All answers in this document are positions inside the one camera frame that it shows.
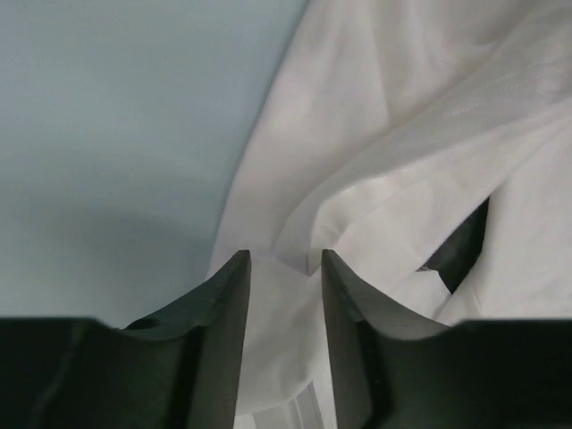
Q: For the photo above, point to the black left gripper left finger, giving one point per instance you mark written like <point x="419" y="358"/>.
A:
<point x="179" y="367"/>

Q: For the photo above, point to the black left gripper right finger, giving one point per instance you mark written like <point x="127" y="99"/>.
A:
<point x="358" y="318"/>

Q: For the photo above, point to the white t shirt with print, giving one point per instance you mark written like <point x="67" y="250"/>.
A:
<point x="429" y="144"/>

